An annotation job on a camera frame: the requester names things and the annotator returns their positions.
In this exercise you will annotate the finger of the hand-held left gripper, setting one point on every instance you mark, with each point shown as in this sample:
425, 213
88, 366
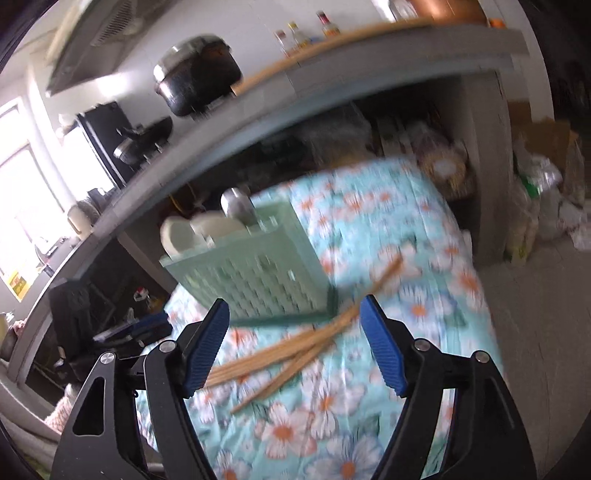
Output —
152, 325

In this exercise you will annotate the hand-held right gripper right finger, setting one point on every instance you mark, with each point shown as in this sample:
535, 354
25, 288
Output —
383, 350

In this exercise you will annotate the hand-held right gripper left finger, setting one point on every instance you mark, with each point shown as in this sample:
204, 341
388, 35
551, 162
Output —
203, 355

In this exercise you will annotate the white soup spoon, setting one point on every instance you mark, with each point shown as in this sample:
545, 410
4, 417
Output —
178, 237

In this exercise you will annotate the green plastic utensil holder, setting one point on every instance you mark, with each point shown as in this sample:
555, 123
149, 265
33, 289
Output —
258, 272

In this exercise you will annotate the white rice paddle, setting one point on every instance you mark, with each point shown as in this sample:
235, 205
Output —
217, 226

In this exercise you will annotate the metal spoon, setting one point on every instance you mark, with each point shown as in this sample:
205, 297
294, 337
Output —
238, 205

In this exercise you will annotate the cooking oil bottle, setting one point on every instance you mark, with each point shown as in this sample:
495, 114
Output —
141, 302

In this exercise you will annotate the cream kettle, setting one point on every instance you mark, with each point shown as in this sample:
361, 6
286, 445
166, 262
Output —
78, 219

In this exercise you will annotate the floral blue blanket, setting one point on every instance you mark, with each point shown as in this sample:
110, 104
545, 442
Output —
369, 221

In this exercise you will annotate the black wok with lid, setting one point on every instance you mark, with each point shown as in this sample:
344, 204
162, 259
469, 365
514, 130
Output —
141, 141

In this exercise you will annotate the white rice sack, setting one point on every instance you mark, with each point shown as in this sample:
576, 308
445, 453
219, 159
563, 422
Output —
521, 226

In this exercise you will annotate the bag of dried beans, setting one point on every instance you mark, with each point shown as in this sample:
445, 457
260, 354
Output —
448, 170

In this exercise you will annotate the heap of plastic bags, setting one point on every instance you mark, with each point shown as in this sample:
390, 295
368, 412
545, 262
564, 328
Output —
561, 203

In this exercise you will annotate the large black pot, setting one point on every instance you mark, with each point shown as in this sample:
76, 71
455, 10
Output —
198, 87

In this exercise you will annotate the cardboard box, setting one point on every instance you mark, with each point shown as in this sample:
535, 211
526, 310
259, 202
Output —
545, 138

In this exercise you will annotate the steel pot lid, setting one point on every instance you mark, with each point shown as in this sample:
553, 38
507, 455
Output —
189, 53

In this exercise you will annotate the range hood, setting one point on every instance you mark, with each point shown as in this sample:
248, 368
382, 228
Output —
101, 41

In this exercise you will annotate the concrete kitchen counter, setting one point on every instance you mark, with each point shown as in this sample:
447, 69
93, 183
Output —
369, 64

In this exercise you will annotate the wooden cutting board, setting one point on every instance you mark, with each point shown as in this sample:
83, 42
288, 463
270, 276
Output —
323, 50

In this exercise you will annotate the dark sauce bottle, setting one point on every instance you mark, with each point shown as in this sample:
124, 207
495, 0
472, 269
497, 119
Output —
280, 44

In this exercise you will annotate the yellow cap sauce bottle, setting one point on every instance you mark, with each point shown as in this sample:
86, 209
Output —
299, 37

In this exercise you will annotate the red cap sauce bottle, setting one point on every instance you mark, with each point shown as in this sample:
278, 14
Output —
328, 25

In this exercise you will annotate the white kitchen appliance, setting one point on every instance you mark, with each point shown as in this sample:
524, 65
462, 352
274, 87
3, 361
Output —
400, 9

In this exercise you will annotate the small orange object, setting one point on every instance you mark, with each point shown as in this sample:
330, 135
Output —
495, 22

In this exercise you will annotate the copper pot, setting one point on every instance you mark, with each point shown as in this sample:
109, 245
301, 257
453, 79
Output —
443, 8

